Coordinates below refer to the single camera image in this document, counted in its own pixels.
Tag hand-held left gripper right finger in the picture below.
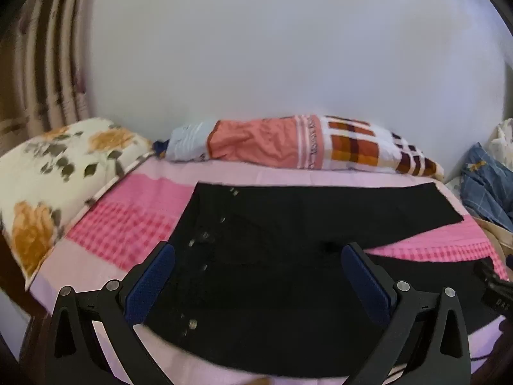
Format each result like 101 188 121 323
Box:
341 243 471 385

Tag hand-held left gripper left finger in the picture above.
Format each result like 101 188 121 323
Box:
47 241 177 385

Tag floral pillow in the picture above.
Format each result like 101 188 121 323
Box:
0 117 155 281

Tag pink checked bedsheet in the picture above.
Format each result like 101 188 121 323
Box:
26 156 511 385

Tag striped floral curtain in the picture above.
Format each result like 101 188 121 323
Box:
0 0 101 157

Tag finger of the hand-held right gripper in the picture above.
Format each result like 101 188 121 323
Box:
473 257 501 286

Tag orange checked pillow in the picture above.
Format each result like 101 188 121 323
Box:
154 115 445 181

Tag blue plaid cloth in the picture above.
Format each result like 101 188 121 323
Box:
459 142 513 235

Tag dark wooden bed frame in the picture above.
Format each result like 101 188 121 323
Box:
0 228 55 385

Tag white cloth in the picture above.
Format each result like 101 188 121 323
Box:
491 118 513 158

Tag beige cloth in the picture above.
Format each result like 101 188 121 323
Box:
477 217 513 258

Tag black pants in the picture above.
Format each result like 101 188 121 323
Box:
144 182 506 378

